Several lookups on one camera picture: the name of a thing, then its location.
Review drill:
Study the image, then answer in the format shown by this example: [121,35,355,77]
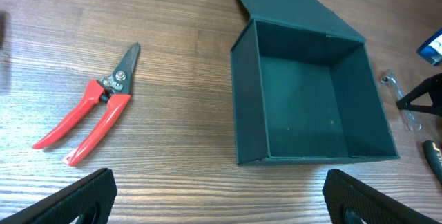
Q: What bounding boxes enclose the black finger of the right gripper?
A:
[396,73,442,116]

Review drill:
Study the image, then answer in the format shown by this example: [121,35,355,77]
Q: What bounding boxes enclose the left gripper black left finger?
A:
[1,168,117,224]

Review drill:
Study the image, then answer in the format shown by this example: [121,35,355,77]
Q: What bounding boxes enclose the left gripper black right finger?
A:
[323,169,439,224]

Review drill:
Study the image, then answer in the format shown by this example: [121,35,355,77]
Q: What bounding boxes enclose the chrome socket wrench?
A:
[381,69,422,131]

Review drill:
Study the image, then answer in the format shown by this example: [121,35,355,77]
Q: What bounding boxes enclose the red handled pruning shears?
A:
[32,42,140,167]

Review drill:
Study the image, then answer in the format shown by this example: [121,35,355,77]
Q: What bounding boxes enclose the black orange needle-nose pliers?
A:
[423,140,442,184]

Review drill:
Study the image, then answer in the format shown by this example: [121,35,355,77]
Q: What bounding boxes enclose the blue white object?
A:
[416,28,442,66]

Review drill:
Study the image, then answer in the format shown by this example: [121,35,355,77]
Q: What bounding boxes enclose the dark green open box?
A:
[231,0,398,165]

